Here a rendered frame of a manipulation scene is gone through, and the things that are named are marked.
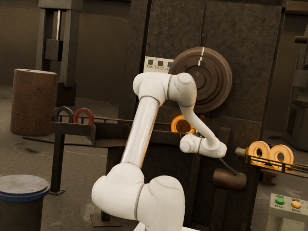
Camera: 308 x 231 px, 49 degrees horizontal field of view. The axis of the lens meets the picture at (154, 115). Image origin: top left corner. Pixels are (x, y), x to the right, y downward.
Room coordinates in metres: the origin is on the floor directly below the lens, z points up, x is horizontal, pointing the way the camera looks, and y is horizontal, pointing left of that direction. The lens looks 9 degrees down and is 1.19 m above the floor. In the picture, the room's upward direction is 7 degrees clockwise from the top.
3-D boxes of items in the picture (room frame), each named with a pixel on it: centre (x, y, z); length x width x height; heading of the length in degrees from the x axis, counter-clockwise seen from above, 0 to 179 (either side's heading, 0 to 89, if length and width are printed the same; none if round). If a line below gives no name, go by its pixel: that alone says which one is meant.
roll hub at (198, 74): (2.38, -0.27, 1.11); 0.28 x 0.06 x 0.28; 74
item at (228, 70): (2.48, -0.30, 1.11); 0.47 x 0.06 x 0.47; 74
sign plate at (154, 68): (2.68, 0.00, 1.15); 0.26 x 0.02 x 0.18; 74
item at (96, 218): (2.36, 0.28, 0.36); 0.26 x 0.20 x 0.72; 109
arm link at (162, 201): (1.34, -0.09, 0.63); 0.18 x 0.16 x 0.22; 77
